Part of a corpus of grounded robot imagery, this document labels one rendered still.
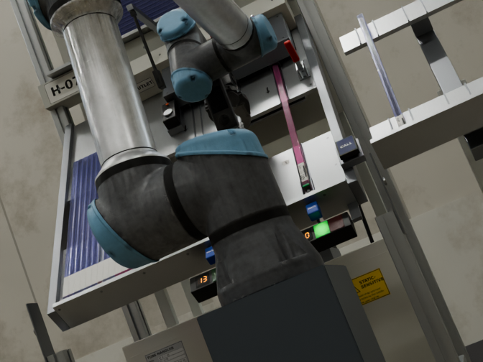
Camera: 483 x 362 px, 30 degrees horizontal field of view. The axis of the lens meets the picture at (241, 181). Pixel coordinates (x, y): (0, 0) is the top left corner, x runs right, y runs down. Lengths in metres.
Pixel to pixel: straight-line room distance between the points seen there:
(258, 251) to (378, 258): 0.91
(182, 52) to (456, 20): 3.83
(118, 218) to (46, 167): 4.77
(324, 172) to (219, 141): 0.65
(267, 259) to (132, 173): 0.24
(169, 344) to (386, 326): 0.51
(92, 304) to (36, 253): 4.11
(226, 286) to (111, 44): 0.42
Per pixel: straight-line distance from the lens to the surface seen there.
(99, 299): 1.90
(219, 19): 1.61
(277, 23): 2.26
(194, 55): 1.76
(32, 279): 6.02
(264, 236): 1.18
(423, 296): 1.75
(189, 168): 1.22
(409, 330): 2.06
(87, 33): 1.39
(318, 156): 1.87
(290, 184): 1.84
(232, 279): 1.18
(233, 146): 1.21
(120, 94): 1.34
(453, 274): 5.29
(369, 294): 2.06
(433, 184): 5.33
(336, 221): 1.72
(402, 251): 1.76
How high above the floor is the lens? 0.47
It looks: 11 degrees up
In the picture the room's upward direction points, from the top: 22 degrees counter-clockwise
